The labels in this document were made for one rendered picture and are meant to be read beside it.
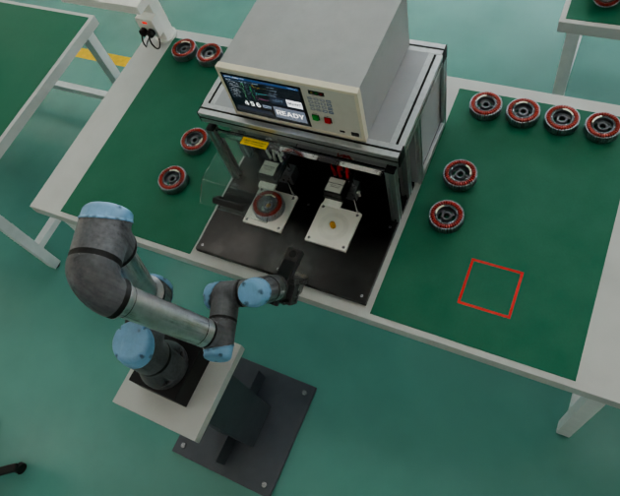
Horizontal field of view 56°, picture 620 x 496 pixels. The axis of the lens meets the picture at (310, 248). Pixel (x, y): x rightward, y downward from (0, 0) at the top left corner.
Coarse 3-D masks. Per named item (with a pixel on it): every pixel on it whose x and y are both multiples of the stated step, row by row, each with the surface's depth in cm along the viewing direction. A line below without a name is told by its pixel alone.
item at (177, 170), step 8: (168, 168) 221; (176, 168) 220; (160, 176) 220; (168, 176) 221; (176, 176) 221; (184, 176) 218; (160, 184) 218; (176, 184) 216; (184, 184) 218; (168, 192) 218; (176, 192) 218
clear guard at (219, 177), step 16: (224, 144) 184; (240, 144) 183; (272, 144) 180; (288, 144) 179; (224, 160) 181; (240, 160) 180; (256, 160) 178; (272, 160) 177; (288, 160) 176; (208, 176) 179; (224, 176) 178; (240, 176) 177; (256, 176) 176; (272, 176) 174; (208, 192) 180; (224, 192) 177; (240, 192) 175; (256, 192) 173; (272, 192) 172; (224, 208) 179; (256, 208) 174
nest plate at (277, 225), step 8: (280, 192) 206; (288, 200) 204; (296, 200) 204; (288, 208) 202; (280, 216) 201; (288, 216) 201; (256, 224) 202; (264, 224) 201; (272, 224) 200; (280, 224) 200; (280, 232) 199
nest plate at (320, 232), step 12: (324, 216) 198; (336, 216) 197; (348, 216) 196; (360, 216) 195; (312, 228) 196; (324, 228) 196; (336, 228) 195; (348, 228) 194; (312, 240) 194; (324, 240) 193; (336, 240) 193; (348, 240) 192
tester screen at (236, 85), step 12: (228, 84) 170; (240, 84) 167; (252, 84) 165; (264, 84) 162; (240, 96) 173; (252, 96) 170; (264, 96) 168; (276, 96) 166; (288, 96) 163; (240, 108) 179; (264, 108) 173; (288, 108) 168; (288, 120) 174
